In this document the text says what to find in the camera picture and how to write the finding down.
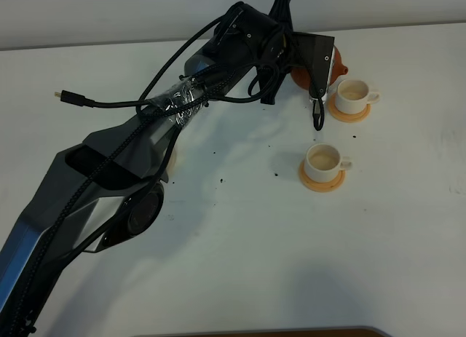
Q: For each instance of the far white teacup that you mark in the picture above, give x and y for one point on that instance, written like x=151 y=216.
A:
x=353 y=96

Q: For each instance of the far orange round coaster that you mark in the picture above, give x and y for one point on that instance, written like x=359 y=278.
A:
x=346 y=118

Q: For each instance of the beige round teapot coaster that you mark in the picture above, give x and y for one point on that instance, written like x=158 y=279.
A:
x=172 y=161

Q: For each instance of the orange round coaster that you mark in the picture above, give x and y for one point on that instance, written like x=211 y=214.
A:
x=346 y=118
x=321 y=187

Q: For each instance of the brown clay teapot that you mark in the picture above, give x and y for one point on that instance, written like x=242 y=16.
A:
x=301 y=77

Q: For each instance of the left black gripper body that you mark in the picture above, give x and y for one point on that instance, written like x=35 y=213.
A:
x=274 y=51

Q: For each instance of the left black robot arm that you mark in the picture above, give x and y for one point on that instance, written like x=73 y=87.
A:
x=110 y=187

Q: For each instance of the near white teacup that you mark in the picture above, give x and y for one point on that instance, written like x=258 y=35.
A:
x=323 y=162

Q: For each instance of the white teacup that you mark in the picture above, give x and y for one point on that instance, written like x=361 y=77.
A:
x=323 y=162
x=353 y=96

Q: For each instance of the near orange round coaster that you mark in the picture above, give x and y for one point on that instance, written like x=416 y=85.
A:
x=321 y=187

